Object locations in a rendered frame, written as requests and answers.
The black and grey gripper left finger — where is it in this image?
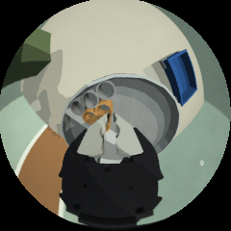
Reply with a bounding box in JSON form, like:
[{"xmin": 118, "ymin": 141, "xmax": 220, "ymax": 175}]
[{"xmin": 59, "ymin": 113, "xmax": 110, "ymax": 178}]

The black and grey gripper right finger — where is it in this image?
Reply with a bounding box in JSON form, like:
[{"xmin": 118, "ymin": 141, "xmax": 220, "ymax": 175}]
[{"xmin": 114, "ymin": 113, "xmax": 164, "ymax": 181}]

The blue crate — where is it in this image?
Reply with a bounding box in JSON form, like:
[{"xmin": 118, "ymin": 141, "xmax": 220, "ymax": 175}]
[{"xmin": 159, "ymin": 49, "xmax": 197, "ymax": 106}]

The grey metal sleeve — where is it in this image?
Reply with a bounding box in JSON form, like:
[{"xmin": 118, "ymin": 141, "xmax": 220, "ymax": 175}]
[
  {"xmin": 70, "ymin": 95, "xmax": 87, "ymax": 116},
  {"xmin": 82, "ymin": 88, "xmax": 101, "ymax": 109},
  {"xmin": 96, "ymin": 80, "xmax": 116, "ymax": 100}
]

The bronze bushing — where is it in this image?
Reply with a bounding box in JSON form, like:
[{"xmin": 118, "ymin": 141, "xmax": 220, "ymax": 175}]
[
  {"xmin": 106, "ymin": 118, "xmax": 111, "ymax": 132},
  {"xmin": 95, "ymin": 99, "xmax": 113, "ymax": 117},
  {"xmin": 83, "ymin": 108, "xmax": 98, "ymax": 124}
]

